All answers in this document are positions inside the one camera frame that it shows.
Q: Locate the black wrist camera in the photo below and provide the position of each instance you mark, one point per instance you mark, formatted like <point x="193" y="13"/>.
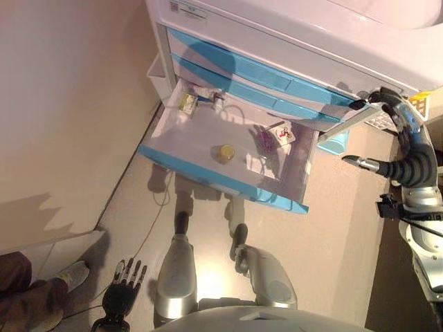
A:
<point x="389" y="207"/>

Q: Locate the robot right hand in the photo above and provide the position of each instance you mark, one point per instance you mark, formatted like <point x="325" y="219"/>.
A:
<point x="412" y="162"/>

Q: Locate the person in brown trousers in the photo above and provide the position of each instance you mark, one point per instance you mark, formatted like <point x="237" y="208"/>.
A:
<point x="31" y="297"/>

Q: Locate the white medical cart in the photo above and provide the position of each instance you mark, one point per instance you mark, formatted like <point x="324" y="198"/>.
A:
<point x="277" y="34"/>

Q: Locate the blue white cart drawer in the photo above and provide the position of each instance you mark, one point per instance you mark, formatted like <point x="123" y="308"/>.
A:
<point x="263" y="98"/>
<point x="194" y="138"/>
<point x="263" y="72"/>

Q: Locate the white side bin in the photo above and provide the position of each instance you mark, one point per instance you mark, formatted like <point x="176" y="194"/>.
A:
<point x="155" y="72"/>

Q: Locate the yellow capsule medicine bottle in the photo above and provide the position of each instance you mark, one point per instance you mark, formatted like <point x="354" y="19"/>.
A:
<point x="225" y="152"/>

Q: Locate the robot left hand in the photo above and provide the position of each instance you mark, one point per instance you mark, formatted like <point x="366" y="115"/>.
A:
<point x="121" y="297"/>

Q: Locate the white sneaker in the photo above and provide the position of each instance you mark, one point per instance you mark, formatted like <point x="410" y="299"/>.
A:
<point x="74" y="275"/>

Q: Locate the pink white medicine packet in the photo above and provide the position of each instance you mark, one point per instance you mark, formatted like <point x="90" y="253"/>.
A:
<point x="282" y="133"/>

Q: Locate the grey robot torso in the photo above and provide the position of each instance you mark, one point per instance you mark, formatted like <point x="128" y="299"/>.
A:
<point x="259" y="318"/>

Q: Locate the green yellow medicine box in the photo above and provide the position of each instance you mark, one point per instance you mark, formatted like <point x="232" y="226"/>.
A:
<point x="188" y="103"/>

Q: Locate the small white box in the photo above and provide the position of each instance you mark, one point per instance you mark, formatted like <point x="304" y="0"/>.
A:
<point x="205" y="95"/>

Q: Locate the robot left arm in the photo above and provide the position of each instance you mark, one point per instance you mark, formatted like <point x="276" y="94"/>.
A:
<point x="110" y="325"/>

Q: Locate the white mesh basket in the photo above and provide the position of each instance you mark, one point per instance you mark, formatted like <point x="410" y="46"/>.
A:
<point x="379" y="122"/>

